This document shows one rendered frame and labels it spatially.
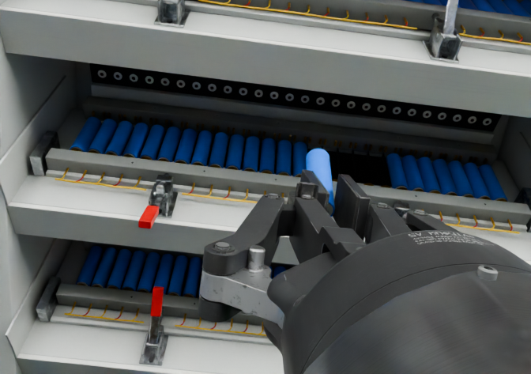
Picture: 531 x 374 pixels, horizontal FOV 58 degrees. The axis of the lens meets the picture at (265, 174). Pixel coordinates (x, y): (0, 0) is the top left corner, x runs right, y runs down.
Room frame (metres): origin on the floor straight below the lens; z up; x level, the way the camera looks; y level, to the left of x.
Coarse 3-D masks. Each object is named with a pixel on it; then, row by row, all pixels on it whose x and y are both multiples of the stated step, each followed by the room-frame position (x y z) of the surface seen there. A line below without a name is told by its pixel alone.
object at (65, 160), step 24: (48, 168) 0.50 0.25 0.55; (72, 168) 0.50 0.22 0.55; (96, 168) 0.50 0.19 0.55; (120, 168) 0.50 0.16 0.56; (144, 168) 0.50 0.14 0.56; (168, 168) 0.51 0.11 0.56; (192, 168) 0.51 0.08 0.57; (216, 168) 0.52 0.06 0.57; (264, 192) 0.51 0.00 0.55; (384, 192) 0.52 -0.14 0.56; (408, 192) 0.53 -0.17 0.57; (456, 216) 0.52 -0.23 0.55; (480, 216) 0.52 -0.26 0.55; (504, 216) 0.52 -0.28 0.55; (528, 216) 0.52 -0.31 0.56
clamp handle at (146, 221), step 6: (156, 186) 0.47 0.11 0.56; (156, 192) 0.47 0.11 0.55; (162, 192) 0.47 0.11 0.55; (156, 198) 0.46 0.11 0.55; (162, 198) 0.46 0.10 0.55; (150, 204) 0.44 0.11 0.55; (156, 204) 0.45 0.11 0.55; (150, 210) 0.43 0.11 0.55; (156, 210) 0.43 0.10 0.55; (144, 216) 0.41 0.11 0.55; (150, 216) 0.41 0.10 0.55; (156, 216) 0.43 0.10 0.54; (138, 222) 0.40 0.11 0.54; (144, 222) 0.40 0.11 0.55; (150, 222) 0.40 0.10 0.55; (144, 228) 0.40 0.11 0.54; (150, 228) 0.40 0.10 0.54
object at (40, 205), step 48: (144, 96) 0.62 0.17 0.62; (192, 96) 0.62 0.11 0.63; (48, 144) 0.51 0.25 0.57; (528, 144) 0.61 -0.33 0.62; (48, 192) 0.48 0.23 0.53; (96, 192) 0.49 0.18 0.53; (144, 192) 0.50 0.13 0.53; (528, 192) 0.55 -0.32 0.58; (96, 240) 0.47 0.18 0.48; (144, 240) 0.47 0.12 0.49; (192, 240) 0.47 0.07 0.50; (288, 240) 0.47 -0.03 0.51; (528, 240) 0.51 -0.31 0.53
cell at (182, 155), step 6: (186, 132) 0.58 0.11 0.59; (192, 132) 0.58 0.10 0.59; (186, 138) 0.57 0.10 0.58; (192, 138) 0.57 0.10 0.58; (180, 144) 0.56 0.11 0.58; (186, 144) 0.56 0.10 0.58; (192, 144) 0.57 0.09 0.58; (180, 150) 0.55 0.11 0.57; (186, 150) 0.55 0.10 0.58; (192, 150) 0.56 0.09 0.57; (180, 156) 0.54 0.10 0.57; (186, 156) 0.54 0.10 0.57; (186, 162) 0.53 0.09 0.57
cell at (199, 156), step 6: (204, 132) 0.59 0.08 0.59; (210, 132) 0.59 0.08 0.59; (198, 138) 0.58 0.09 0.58; (204, 138) 0.57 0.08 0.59; (210, 138) 0.58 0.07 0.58; (198, 144) 0.56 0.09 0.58; (204, 144) 0.56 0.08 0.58; (210, 144) 0.58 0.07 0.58; (198, 150) 0.55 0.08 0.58; (204, 150) 0.55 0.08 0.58; (198, 156) 0.54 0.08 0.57; (204, 156) 0.55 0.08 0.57; (192, 162) 0.53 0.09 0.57; (198, 162) 0.53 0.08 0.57; (204, 162) 0.54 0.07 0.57
